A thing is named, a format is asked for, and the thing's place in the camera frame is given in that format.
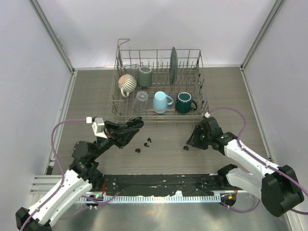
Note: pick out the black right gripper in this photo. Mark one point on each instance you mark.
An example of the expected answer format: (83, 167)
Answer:
(194, 140)

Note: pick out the white slotted cable duct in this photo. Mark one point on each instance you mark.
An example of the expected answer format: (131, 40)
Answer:
(177, 198)

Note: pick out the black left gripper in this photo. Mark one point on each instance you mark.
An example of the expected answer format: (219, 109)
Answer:
(119, 133)

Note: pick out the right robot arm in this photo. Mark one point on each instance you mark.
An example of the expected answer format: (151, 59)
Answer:
(275, 186)

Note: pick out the dark green mug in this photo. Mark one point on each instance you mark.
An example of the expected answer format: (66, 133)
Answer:
(185, 103)

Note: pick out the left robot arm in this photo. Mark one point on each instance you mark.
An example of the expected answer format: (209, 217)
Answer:
(81, 176)

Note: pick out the grey wire dish rack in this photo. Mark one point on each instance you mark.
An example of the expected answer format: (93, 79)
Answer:
(190, 78)

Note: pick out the clear drinking glass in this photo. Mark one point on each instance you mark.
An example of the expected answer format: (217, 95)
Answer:
(141, 100)

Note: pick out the striped beige mug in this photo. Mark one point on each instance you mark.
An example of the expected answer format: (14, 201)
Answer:
(127, 84)

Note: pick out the dark teal plate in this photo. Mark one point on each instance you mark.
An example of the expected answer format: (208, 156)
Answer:
(173, 66)

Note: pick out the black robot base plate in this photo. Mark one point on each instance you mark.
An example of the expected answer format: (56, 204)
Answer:
(162, 184)

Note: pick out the grey ceramic cup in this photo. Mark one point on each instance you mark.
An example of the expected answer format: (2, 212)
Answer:
(144, 78)

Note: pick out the light blue mug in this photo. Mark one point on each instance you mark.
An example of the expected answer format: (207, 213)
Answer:
(161, 102)

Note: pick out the black earbud charging case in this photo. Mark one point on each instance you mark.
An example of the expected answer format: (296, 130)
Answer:
(135, 122)

